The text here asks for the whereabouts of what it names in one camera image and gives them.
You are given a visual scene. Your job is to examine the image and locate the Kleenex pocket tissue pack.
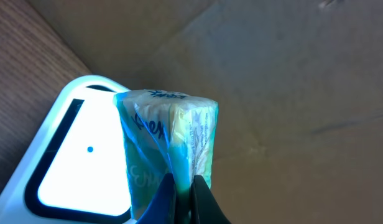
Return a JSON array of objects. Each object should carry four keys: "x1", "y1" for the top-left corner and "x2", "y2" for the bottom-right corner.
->
[{"x1": 114, "y1": 90, "x2": 219, "y2": 223}]

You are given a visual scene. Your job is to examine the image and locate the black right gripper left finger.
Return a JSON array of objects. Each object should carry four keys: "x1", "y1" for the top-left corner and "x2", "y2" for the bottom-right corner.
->
[{"x1": 136, "y1": 173, "x2": 177, "y2": 224}]

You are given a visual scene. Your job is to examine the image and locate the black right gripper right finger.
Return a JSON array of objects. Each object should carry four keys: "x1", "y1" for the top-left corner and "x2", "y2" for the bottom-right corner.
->
[{"x1": 191, "y1": 175, "x2": 231, "y2": 224}]

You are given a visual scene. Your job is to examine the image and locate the white barcode scanner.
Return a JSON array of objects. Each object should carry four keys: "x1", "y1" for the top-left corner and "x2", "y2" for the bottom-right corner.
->
[{"x1": 0, "y1": 75, "x2": 132, "y2": 224}]

